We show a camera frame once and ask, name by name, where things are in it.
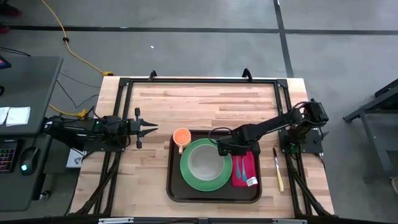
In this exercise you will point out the white printed card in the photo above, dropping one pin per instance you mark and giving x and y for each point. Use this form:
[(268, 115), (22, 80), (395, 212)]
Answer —
[(75, 158)]

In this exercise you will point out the person's foot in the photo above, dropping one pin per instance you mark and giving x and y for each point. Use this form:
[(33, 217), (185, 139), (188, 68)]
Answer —
[(9, 10), (3, 30)]

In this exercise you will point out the red napkin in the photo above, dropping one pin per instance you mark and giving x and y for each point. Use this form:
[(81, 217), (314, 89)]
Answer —
[(252, 168)]

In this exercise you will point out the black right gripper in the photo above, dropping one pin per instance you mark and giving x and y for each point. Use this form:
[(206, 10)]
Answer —
[(236, 146)]

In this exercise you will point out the white bowl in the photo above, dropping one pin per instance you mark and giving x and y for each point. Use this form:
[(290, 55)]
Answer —
[(205, 163)]

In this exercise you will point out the black computer mouse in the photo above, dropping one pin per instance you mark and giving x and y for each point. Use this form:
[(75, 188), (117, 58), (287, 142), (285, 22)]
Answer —
[(29, 160)]

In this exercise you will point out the white paper sheet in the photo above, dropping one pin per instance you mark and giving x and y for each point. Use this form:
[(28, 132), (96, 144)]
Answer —
[(18, 115)]

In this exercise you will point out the green plate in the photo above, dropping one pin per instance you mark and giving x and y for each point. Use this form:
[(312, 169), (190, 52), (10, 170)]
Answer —
[(186, 174)]

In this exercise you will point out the peach ribbed mug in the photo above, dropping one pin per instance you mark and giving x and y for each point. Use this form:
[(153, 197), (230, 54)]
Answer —
[(182, 137)]

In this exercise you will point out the white paper label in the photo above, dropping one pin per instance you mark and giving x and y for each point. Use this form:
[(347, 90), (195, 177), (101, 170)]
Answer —
[(252, 181)]

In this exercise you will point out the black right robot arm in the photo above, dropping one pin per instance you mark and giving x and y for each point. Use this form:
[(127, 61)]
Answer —
[(270, 123)]

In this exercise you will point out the black metal side table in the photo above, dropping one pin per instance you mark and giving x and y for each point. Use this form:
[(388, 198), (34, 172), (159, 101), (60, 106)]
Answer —
[(373, 102)]

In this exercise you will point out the black aluminium table frame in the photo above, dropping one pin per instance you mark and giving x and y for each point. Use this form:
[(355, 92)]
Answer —
[(202, 80)]

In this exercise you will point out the silver metal bracket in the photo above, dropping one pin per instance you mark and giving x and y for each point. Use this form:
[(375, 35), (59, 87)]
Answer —
[(116, 220), (289, 221)]

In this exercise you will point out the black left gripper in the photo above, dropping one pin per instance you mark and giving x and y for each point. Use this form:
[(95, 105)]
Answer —
[(135, 128)]

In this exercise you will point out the grey desk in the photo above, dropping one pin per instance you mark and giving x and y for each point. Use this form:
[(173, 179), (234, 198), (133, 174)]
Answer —
[(31, 87)]

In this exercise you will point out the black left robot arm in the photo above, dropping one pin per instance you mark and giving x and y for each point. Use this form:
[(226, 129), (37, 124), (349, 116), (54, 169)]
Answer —
[(77, 126)]

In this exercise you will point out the backlit black keyboard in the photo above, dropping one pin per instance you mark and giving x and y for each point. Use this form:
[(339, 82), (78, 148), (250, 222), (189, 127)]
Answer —
[(7, 157)]

